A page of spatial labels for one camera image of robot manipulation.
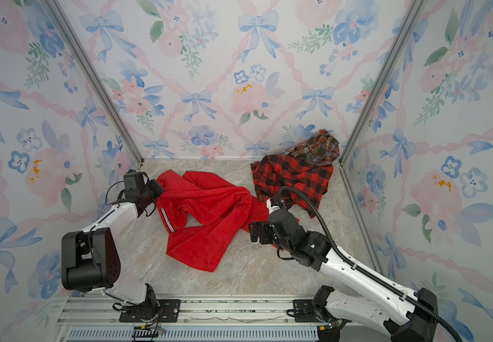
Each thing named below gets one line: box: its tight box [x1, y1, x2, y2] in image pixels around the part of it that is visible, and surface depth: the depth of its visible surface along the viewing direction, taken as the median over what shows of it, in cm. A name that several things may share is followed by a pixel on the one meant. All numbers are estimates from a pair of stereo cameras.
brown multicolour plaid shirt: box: [276, 128, 340, 166], surface depth 109 cm
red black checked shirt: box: [250, 154, 334, 219], surface depth 105 cm
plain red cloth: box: [156, 169, 271, 272], surface depth 92 cm
